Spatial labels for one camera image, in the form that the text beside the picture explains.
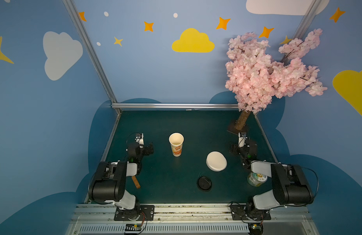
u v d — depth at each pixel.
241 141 0.82
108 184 0.45
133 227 0.73
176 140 0.89
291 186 0.46
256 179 0.79
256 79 0.70
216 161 0.96
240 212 0.75
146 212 0.75
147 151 0.86
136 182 0.84
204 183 0.83
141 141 0.84
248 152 0.73
